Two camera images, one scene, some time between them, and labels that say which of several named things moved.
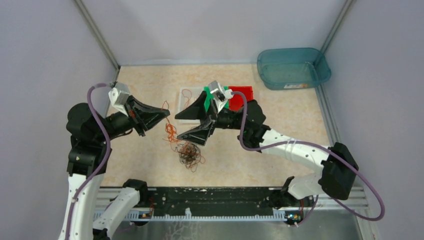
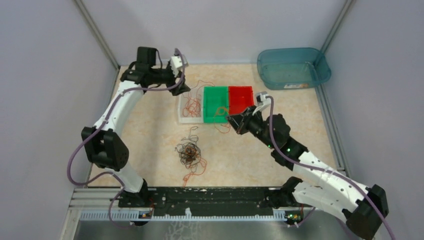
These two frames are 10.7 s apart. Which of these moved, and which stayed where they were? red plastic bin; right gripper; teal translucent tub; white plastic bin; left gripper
Moved: left gripper; right gripper
Stayed: teal translucent tub; red plastic bin; white plastic bin
